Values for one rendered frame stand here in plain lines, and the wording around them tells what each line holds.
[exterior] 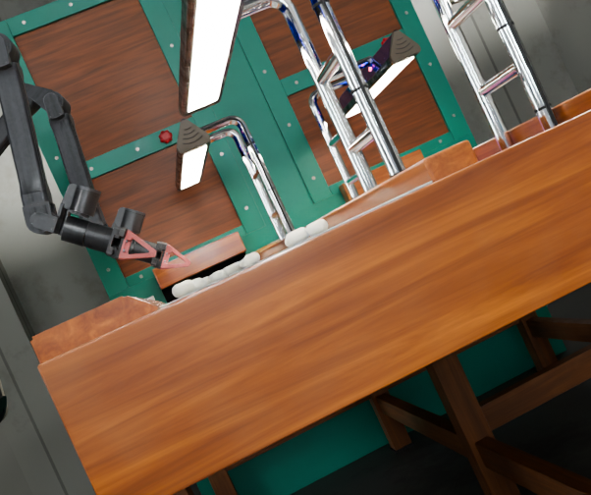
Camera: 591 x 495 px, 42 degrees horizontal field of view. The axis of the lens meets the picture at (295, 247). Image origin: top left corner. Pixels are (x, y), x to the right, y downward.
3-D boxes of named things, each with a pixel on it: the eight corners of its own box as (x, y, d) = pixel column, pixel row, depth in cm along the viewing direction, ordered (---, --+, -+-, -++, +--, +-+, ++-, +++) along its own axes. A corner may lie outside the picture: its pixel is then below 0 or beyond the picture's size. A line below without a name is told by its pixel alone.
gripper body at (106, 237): (126, 231, 177) (93, 222, 176) (122, 227, 167) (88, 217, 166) (117, 258, 176) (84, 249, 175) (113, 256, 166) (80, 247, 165)
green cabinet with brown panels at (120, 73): (108, 297, 249) (-17, 27, 249) (120, 298, 303) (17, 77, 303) (471, 132, 272) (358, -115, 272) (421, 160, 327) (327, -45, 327)
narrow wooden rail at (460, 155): (467, 257, 79) (422, 158, 79) (262, 289, 257) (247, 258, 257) (513, 235, 80) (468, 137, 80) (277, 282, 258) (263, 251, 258)
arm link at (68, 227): (58, 239, 173) (54, 239, 167) (68, 209, 173) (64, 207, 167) (89, 247, 173) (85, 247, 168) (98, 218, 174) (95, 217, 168)
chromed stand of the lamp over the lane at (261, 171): (247, 295, 199) (174, 136, 199) (241, 296, 218) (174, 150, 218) (314, 263, 202) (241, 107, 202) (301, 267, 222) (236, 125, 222)
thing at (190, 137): (180, 153, 178) (166, 125, 178) (178, 192, 239) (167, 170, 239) (211, 139, 179) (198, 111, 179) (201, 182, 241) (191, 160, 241)
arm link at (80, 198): (36, 228, 174) (27, 225, 165) (51, 179, 175) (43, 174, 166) (89, 243, 175) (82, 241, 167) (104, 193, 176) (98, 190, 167)
